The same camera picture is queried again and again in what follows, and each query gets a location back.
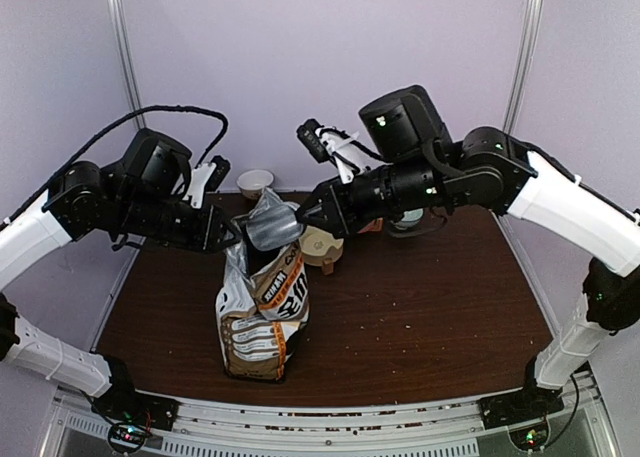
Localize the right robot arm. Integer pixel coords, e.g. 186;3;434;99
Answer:
296;84;639;419

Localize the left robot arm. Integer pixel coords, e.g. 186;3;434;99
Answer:
1;128;241;421

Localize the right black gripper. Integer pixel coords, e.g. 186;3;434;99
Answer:
295;155;450;239

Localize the cream pet bowl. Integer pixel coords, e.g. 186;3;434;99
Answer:
299;226;344;276

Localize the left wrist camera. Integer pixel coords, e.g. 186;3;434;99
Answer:
183;155;231;209

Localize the metal scoop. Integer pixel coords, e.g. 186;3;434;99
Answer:
233;202;306;252

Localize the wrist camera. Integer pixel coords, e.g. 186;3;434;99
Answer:
183;155;231;209
296;119;371;184

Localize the front aluminium rail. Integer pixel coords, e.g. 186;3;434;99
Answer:
39;395;611;457

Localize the aluminium frame post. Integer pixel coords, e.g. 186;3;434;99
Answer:
503;0;544;134
107;0;142;111

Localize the light blue ceramic bowl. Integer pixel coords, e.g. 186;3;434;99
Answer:
391;209;424;232

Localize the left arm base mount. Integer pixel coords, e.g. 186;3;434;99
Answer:
89;390;179;431

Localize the left aluminium frame post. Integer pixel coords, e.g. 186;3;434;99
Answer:
107;0;142;111

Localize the right aluminium frame post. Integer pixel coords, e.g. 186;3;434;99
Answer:
503;0;544;134

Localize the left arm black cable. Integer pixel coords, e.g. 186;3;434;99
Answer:
0;104;230;228

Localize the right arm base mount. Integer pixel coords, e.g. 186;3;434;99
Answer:
478;389;554;430

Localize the white patterned ceramic bowl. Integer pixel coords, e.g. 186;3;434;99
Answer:
236;169;275;200

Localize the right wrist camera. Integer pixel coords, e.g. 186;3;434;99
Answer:
296;119;371;184

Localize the pet food bag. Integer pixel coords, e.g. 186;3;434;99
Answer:
215;188;310;382

